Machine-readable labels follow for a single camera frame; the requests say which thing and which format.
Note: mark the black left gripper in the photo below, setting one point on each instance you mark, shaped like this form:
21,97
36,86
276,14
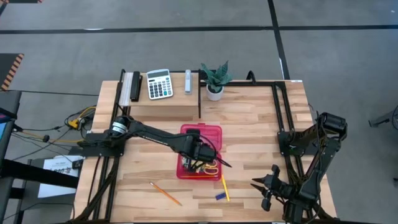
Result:
200,151

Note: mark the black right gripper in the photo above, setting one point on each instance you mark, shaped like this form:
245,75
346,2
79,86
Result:
280,189

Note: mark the colourful rainbow toys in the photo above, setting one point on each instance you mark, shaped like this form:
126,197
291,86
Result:
211,168

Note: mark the orange pencil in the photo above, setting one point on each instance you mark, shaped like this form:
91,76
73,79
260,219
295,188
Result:
165,193
199,176

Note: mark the Crayola crayon box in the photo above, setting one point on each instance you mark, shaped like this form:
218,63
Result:
186,163

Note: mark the yellow pencil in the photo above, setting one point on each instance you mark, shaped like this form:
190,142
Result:
225,188

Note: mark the pink plastic pencil case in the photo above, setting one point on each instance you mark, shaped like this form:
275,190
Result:
214,133

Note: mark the blue eraser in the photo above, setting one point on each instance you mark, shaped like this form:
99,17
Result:
220,196

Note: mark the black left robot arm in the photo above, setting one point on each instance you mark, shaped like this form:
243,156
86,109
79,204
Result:
149,132

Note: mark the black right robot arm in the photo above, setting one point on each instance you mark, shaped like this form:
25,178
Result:
334,124

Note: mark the white plant pot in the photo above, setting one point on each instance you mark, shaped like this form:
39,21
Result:
214,95

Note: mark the wooden shelf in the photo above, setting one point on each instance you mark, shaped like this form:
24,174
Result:
177,99

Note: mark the grey stapler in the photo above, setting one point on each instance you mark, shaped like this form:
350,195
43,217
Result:
188,82

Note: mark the green leafy plant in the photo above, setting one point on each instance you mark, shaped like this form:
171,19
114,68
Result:
217,77

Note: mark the white desk calculator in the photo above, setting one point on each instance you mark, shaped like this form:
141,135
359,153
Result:
159,85

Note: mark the black stapler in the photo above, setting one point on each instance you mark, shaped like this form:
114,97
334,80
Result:
135,87

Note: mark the small black adapter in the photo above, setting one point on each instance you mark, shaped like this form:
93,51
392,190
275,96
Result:
77,164

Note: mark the grey tripod stand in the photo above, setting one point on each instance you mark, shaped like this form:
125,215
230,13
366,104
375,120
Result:
382,119

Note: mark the white paper sheet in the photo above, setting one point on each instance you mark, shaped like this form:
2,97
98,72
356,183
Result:
53,189

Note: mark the hazard striped floor mat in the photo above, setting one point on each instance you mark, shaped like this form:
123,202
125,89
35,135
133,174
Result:
6,68

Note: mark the black metal table frame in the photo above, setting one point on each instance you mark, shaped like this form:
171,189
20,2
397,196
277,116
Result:
242,83

